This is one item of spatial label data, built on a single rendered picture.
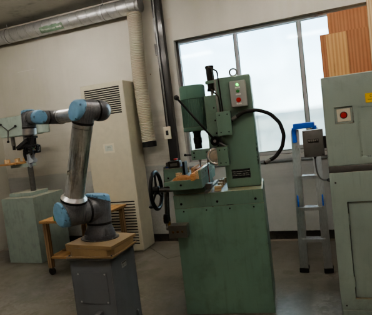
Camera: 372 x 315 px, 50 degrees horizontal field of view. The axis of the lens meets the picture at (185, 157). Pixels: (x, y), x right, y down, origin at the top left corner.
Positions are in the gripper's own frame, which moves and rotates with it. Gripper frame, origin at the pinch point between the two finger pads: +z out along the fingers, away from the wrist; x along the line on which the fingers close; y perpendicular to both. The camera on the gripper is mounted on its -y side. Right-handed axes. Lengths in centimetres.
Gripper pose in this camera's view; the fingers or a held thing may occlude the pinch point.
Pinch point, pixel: (29, 165)
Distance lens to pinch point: 283.7
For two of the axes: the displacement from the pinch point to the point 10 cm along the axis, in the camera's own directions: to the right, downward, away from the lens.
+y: 9.1, -0.1, -4.2
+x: 4.2, -0.9, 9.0
